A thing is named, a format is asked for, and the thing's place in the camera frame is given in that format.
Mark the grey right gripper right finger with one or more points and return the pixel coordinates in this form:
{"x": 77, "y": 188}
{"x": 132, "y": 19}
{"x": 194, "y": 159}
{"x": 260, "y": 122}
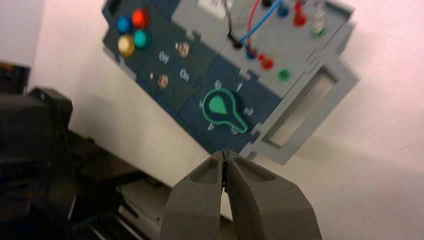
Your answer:
{"x": 268, "y": 205}

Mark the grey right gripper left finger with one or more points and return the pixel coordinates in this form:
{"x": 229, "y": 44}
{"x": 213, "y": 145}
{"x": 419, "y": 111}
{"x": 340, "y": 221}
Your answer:
{"x": 195, "y": 205}

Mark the grey and teal control box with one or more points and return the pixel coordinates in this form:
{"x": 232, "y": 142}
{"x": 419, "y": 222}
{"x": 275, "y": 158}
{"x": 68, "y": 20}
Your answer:
{"x": 291, "y": 109}

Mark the teal rotary knob green pointer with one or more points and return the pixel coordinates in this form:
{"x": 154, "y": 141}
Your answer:
{"x": 218, "y": 106}

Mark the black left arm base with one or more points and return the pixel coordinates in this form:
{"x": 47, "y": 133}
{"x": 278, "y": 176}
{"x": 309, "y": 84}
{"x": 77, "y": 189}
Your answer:
{"x": 26, "y": 132}

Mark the green banana socket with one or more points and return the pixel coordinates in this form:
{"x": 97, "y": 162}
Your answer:
{"x": 284, "y": 75}
{"x": 318, "y": 32}

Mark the teal round push button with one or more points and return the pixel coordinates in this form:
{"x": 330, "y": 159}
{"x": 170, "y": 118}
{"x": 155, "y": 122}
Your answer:
{"x": 142, "y": 39}

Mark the yellow round push button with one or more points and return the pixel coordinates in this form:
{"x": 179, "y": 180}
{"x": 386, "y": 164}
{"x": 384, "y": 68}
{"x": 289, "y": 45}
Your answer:
{"x": 126, "y": 45}

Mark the blue round push button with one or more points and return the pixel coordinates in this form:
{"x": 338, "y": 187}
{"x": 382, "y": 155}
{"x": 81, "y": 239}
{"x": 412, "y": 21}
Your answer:
{"x": 124, "y": 24}

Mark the red round push button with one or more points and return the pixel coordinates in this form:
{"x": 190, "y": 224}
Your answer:
{"x": 140, "y": 18}

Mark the metal toggle switch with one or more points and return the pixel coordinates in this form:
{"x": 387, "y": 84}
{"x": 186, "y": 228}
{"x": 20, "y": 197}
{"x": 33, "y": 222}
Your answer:
{"x": 182, "y": 49}
{"x": 163, "y": 81}

